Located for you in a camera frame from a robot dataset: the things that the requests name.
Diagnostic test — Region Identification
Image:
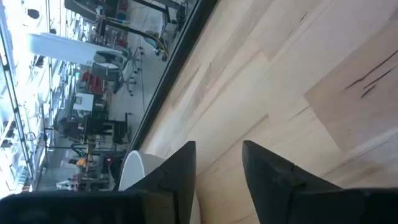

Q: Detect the red chair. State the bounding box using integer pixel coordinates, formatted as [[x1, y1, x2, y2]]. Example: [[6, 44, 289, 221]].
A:
[[81, 70, 105, 94]]

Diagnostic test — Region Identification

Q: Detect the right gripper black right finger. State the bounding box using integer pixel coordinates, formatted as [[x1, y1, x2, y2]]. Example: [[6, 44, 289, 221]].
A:
[[242, 139, 342, 224]]

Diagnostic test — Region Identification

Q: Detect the person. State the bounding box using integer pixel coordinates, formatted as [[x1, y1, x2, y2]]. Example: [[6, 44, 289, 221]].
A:
[[68, 157, 95, 169]]

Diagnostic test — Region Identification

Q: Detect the white bowl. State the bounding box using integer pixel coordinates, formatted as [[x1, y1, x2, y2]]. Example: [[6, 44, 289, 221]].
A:
[[118, 150, 201, 224]]

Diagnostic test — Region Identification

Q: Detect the white pillar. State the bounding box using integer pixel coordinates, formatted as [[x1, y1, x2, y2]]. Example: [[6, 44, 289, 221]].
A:
[[28, 32, 125, 67]]

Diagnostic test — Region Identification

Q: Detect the black desk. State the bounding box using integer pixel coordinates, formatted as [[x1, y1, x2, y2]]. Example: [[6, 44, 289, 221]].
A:
[[84, 112, 129, 146]]

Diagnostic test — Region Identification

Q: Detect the white box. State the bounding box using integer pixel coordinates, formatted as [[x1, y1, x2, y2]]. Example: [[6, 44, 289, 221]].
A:
[[72, 92, 95, 113]]

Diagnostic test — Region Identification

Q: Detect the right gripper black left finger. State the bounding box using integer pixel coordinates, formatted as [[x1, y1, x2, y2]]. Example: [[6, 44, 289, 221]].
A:
[[126, 141, 197, 224]]

